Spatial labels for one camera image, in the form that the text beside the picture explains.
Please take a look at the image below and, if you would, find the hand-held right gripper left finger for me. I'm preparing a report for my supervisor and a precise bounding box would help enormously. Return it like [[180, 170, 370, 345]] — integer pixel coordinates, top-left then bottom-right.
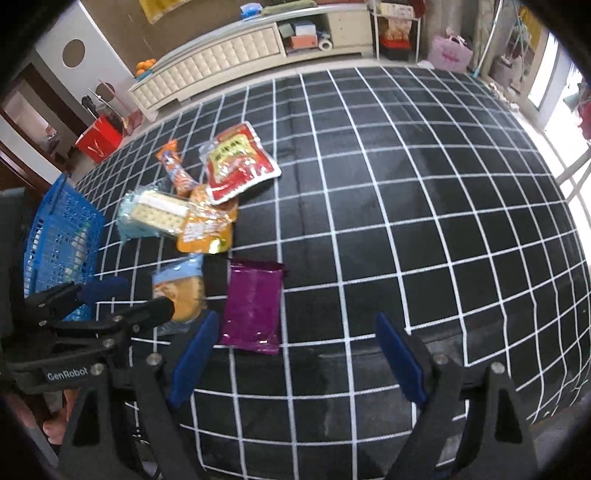
[[60, 311, 220, 480]]

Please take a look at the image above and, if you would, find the orange snack packet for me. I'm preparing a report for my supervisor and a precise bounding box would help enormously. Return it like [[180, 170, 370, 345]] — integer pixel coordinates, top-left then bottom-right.
[[177, 185, 240, 254]]

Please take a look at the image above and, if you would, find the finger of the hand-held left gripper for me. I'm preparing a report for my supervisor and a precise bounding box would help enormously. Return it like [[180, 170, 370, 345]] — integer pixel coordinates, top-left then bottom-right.
[[55, 298, 177, 348], [24, 277, 133, 320]]

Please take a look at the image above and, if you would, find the purple snack packet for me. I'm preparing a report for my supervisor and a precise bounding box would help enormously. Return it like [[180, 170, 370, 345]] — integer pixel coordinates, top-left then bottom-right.
[[218, 261, 286, 354]]

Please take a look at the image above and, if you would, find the red gift box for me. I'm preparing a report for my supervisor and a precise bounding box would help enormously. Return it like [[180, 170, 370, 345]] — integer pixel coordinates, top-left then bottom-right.
[[379, 16, 411, 61]]

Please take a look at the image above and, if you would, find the black white grid tablecloth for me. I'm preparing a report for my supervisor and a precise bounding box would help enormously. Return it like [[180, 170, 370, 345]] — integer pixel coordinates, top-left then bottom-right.
[[74, 67, 591, 480]]

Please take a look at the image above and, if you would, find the blue bread packet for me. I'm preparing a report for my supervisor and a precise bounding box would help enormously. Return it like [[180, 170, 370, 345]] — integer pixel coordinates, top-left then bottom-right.
[[151, 254, 208, 335]]

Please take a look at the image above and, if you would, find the beige cracker packet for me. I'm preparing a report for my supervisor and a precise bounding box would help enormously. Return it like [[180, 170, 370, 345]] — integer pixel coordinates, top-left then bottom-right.
[[129, 189, 191, 238]]

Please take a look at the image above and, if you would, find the person's left hand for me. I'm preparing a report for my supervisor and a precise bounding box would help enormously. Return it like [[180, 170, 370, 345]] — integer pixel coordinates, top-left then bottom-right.
[[14, 392, 72, 446]]

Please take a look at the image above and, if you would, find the blue plastic basket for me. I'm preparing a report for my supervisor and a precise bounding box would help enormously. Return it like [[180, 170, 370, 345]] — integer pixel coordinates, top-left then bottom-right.
[[23, 174, 107, 321]]

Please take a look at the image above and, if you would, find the white wire shelf rack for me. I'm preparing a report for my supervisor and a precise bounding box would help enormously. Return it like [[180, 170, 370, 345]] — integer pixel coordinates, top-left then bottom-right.
[[369, 0, 426, 61]]

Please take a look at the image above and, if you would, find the blue mop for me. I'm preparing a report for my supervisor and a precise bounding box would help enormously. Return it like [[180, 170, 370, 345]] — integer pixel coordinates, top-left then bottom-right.
[[471, 9, 502, 77]]

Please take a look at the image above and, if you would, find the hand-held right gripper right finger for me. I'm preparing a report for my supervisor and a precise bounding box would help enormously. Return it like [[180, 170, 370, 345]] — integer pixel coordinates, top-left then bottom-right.
[[376, 313, 539, 480]]

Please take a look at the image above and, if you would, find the green folded cloth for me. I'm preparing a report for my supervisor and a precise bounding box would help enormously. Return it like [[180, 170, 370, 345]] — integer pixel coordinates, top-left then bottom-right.
[[261, 0, 319, 17]]

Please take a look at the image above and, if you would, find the dark wooden door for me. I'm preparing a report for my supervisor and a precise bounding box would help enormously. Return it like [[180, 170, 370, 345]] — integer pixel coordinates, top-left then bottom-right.
[[0, 62, 88, 195]]

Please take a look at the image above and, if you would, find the white tufted TV cabinet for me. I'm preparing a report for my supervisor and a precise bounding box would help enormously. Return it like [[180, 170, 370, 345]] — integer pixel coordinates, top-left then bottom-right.
[[127, 4, 375, 123]]

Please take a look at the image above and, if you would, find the red gift bag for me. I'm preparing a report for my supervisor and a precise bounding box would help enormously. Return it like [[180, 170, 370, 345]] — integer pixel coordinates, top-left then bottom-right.
[[75, 115, 124, 163]]

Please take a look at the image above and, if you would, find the light blue striped packet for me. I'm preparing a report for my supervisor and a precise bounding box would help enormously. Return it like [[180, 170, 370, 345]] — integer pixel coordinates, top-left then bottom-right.
[[115, 187, 139, 241]]

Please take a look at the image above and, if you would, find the pink paper bag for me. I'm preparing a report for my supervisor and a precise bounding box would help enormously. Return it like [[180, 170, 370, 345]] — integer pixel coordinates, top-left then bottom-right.
[[427, 28, 474, 72]]

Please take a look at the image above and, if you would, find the red clear-edged packet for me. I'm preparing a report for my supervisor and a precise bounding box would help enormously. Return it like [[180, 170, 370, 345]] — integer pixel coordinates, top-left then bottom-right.
[[198, 121, 282, 206]]

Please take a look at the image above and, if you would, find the orange sausage packet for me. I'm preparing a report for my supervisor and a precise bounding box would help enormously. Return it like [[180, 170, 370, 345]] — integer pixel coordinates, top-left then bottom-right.
[[154, 140, 197, 195]]

